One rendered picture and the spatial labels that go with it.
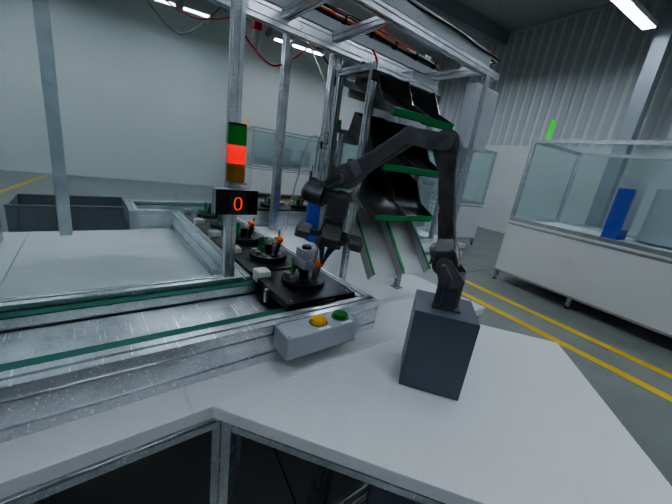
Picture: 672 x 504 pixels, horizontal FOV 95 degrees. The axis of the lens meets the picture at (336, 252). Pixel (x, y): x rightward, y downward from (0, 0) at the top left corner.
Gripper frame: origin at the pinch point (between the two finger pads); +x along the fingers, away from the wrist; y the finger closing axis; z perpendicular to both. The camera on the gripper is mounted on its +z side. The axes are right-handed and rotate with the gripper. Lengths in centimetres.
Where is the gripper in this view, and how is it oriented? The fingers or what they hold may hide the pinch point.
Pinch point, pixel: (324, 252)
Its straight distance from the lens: 87.3
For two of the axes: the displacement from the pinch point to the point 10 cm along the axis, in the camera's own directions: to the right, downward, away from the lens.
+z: -0.4, 3.8, -9.2
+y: 9.7, 2.5, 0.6
